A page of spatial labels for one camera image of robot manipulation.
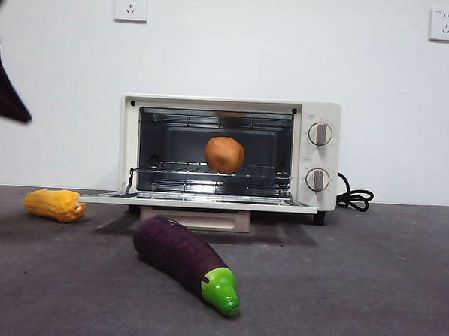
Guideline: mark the round temperature knob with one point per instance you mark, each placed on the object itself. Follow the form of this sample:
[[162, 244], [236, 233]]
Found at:
[[320, 134]]

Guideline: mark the yellow toy corn cob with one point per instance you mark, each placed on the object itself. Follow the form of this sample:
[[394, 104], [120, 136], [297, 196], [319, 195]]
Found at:
[[51, 204]]

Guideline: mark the round timer knob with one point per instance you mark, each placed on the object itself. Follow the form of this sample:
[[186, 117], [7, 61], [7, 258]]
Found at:
[[317, 179]]

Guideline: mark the cream Toshiba toaster oven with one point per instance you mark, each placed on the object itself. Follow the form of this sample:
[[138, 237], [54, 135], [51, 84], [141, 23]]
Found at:
[[320, 203]]

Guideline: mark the brown potato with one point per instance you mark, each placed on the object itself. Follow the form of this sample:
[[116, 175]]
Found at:
[[224, 154]]

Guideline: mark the purple toy eggplant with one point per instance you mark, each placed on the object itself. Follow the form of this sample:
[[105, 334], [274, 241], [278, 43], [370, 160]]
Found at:
[[175, 252]]

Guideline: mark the white wall socket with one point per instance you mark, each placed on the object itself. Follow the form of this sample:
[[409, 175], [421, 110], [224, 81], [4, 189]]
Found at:
[[130, 5], [444, 25]]

